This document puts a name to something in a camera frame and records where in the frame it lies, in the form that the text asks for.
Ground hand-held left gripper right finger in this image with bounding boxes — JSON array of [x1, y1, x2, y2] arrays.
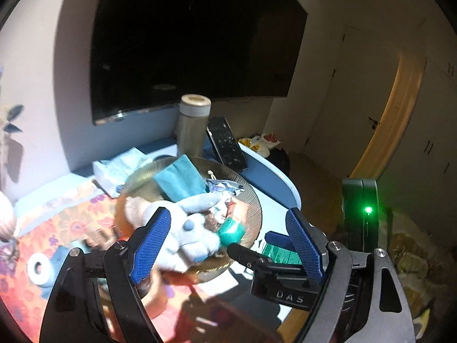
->
[[286, 207, 418, 343]]

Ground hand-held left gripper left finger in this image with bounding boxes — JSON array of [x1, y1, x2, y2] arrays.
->
[[39, 207, 172, 343]]

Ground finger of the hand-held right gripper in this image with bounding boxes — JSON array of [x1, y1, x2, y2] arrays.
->
[[265, 231, 296, 250], [227, 243, 324, 312]]

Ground grey blue plush toy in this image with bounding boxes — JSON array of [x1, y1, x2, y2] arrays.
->
[[145, 193, 224, 270]]

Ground brown ribbed bowl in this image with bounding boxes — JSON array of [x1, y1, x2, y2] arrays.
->
[[115, 156, 264, 287]]

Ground green ribbed packet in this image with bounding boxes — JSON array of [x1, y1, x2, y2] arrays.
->
[[263, 244, 302, 266]]

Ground green tissue packet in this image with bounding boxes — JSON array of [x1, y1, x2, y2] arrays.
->
[[218, 219, 248, 248]]

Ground orange packet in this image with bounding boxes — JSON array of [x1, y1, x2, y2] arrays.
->
[[228, 200, 250, 222]]

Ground silver foil packet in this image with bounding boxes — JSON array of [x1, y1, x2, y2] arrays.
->
[[206, 178, 246, 196]]

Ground teal cloth pouch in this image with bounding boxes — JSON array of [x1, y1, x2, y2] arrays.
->
[[153, 154, 208, 202]]

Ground black stool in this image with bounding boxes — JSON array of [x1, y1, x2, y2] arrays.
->
[[267, 147, 291, 177]]

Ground light blue tissue pack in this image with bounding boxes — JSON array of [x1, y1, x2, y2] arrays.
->
[[92, 147, 155, 198]]

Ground plate of food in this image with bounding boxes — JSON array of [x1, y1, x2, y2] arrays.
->
[[237, 133, 283, 157]]

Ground orange floral tablecloth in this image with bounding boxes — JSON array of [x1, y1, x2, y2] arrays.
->
[[0, 180, 286, 343]]

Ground black remote control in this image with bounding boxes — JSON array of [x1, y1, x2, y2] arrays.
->
[[206, 116, 249, 173]]

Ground white tape roll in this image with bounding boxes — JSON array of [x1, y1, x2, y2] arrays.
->
[[27, 252, 57, 287]]

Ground white door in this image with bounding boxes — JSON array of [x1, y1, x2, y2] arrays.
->
[[305, 21, 427, 179]]

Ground beige thermos bottle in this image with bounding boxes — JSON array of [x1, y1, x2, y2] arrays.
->
[[176, 93, 212, 160]]

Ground white ribbed vase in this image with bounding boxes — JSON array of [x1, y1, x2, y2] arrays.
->
[[0, 189, 17, 242]]

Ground black television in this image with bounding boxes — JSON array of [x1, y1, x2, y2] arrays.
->
[[89, 0, 308, 127]]

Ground wooden arch frame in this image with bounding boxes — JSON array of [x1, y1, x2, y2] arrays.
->
[[351, 53, 427, 188]]

